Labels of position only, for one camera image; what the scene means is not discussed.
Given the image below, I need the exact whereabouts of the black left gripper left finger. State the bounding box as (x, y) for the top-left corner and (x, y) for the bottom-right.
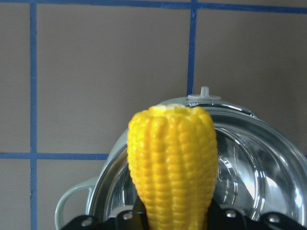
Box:
(132, 197), (149, 230)

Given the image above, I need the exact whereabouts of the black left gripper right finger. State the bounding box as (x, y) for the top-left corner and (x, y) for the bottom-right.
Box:
(207, 199), (221, 230)

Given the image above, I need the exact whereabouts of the yellow corn cob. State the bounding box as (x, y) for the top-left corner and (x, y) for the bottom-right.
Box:
(127, 104), (218, 230)

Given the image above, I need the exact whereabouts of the pale green electric pot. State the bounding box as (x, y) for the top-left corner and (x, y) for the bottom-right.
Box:
(54, 86), (307, 230)

